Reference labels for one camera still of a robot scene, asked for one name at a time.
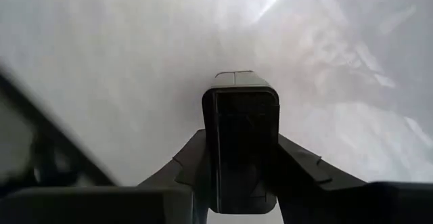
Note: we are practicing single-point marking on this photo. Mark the dark green spice tin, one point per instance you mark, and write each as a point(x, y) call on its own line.
point(242, 142)

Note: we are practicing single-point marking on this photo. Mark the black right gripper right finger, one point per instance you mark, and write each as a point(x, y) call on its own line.
point(338, 200)

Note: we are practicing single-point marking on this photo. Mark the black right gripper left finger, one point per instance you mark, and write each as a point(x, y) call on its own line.
point(118, 205)

